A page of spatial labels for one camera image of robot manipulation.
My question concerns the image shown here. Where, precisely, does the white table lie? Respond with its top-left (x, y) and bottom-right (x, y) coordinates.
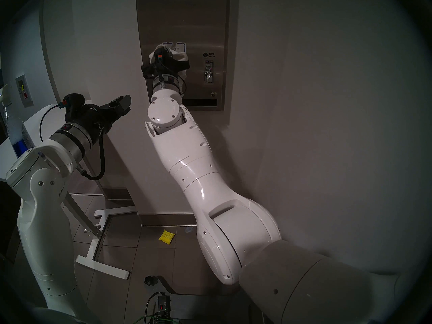
top-left (0, 100), bottom-right (94, 183)

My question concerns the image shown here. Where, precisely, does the black cable at base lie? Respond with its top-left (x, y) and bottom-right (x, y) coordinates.
top-left (145, 292), bottom-right (166, 324)

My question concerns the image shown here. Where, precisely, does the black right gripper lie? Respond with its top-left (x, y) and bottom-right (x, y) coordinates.
top-left (141, 59), bottom-right (188, 80)

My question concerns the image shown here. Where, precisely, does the black box with red light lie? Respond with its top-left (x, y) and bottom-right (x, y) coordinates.
top-left (157, 294), bottom-right (171, 316)

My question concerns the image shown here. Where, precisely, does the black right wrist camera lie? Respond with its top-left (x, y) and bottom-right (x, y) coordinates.
top-left (154, 46), bottom-right (173, 62)

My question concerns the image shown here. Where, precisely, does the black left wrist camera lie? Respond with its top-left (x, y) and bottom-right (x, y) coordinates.
top-left (57, 93), bottom-right (85, 111)

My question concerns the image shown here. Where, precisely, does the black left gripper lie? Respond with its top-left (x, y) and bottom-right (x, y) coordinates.
top-left (67, 94), bottom-right (132, 135)

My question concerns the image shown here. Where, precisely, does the grey door frame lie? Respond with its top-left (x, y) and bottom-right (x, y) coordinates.
top-left (38, 0), bottom-right (63, 105)

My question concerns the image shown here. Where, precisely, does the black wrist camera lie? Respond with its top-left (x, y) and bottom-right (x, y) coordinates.
top-left (57, 93), bottom-right (85, 111)
top-left (154, 46), bottom-right (173, 62)

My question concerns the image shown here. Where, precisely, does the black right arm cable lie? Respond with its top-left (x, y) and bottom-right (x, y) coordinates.
top-left (158, 61), bottom-right (187, 95)

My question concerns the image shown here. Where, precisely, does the stainless steel wall dispenser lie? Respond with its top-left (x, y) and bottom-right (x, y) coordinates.
top-left (136, 0), bottom-right (232, 111)

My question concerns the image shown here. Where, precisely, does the green cable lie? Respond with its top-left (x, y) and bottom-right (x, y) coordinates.
top-left (134, 313), bottom-right (173, 324)

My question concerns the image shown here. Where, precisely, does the spray bottle with blue liquid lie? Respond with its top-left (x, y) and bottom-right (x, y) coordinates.
top-left (0, 84), bottom-right (34, 159)

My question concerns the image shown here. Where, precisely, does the fire extinguisher wall cabinet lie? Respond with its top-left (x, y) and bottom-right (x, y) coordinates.
top-left (15, 74), bottom-right (34, 108)

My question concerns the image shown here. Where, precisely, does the white cloth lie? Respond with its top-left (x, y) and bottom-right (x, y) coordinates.
top-left (148, 45), bottom-right (190, 79)

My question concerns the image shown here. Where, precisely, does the white label with blue border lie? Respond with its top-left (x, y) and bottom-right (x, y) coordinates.
top-left (162, 41), bottom-right (187, 54)

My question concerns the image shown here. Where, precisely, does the thin black left camera cable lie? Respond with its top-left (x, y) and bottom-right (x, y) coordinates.
top-left (39, 104), bottom-right (66, 143)

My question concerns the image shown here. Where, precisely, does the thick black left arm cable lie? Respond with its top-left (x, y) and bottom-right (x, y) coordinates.
top-left (79, 122), bottom-right (106, 181)

